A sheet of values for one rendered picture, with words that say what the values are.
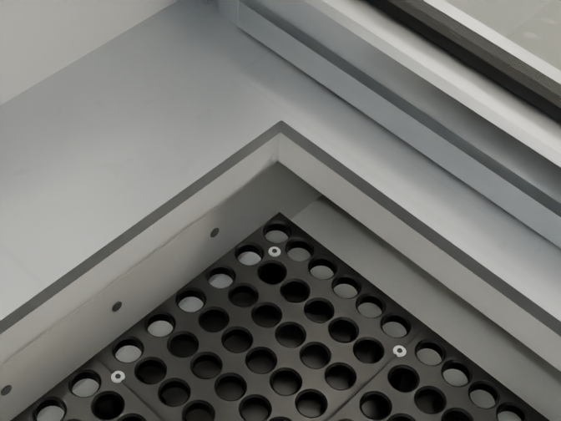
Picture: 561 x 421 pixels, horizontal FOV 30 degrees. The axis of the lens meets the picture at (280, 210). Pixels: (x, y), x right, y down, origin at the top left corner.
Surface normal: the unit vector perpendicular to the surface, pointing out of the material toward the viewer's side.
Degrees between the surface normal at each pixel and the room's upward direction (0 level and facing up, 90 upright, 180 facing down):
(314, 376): 0
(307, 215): 0
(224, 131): 0
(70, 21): 90
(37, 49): 90
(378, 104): 90
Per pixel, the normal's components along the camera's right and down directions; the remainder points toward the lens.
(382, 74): -0.69, 0.54
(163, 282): 0.72, 0.56
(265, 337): 0.06, -0.64
